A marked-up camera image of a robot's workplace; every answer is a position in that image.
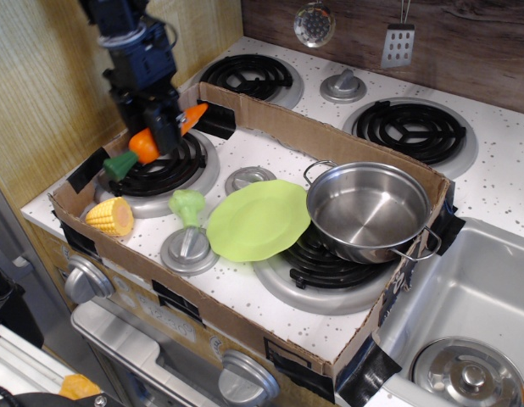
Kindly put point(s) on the silver pot lid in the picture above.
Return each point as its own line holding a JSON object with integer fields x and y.
{"x": 467, "y": 372}

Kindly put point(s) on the yellow toy corn cob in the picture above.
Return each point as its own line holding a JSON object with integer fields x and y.
{"x": 113, "y": 217}

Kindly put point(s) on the light green plastic plate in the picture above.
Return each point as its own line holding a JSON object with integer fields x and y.
{"x": 258, "y": 221}

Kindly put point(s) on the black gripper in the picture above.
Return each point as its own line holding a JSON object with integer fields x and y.
{"x": 140, "y": 82}

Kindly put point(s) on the hanging silver slotted spatula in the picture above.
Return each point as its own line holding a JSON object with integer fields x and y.
{"x": 399, "y": 42}

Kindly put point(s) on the back left black burner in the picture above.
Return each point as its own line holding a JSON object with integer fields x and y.
{"x": 262, "y": 77}

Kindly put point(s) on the silver sink basin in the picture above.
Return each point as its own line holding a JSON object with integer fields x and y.
{"x": 475, "y": 290}

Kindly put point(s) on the silver oven knob right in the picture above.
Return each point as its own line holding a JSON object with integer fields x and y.
{"x": 243, "y": 382}

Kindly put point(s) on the green toy broccoli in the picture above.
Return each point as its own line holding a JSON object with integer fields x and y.
{"x": 186, "y": 204}

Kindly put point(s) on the silver stove top knob back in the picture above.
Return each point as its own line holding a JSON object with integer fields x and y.
{"x": 343, "y": 88}

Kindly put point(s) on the silver oven door handle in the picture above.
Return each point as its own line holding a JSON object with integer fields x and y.
{"x": 154, "y": 370}

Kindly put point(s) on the orange toy carrot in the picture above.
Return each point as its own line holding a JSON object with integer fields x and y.
{"x": 143, "y": 149}

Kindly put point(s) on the front left black burner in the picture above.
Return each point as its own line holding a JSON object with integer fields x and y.
{"x": 147, "y": 188}

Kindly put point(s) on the silver stove top knob middle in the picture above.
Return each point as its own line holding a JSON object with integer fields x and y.
{"x": 246, "y": 176}

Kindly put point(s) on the silver oven knob left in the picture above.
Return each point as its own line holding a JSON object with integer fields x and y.
{"x": 86, "y": 281}

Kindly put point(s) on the silver stove knob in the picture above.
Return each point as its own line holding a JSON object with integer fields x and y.
{"x": 188, "y": 252}
{"x": 246, "y": 176}
{"x": 343, "y": 88}

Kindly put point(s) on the silver stove top knob front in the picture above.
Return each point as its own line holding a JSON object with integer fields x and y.
{"x": 188, "y": 252}

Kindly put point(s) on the hanging silver strainer ladle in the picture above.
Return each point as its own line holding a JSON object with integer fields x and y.
{"x": 314, "y": 24}

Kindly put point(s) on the black burner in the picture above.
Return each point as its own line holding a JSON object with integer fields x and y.
{"x": 262, "y": 77}
{"x": 426, "y": 131}
{"x": 307, "y": 276}
{"x": 147, "y": 188}

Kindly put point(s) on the back right black burner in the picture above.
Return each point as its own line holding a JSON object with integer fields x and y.
{"x": 426, "y": 131}

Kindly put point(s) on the silver oven knob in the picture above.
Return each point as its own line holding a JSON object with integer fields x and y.
{"x": 243, "y": 382}
{"x": 86, "y": 281}

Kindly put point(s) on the front right black burner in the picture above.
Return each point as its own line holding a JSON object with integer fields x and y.
{"x": 307, "y": 276}

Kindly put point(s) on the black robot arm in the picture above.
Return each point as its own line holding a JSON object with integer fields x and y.
{"x": 115, "y": 17}

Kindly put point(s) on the orange object at bottom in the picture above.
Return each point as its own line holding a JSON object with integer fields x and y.
{"x": 76, "y": 386}

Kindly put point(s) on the stainless steel pot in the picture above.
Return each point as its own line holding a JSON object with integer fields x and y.
{"x": 369, "y": 212}

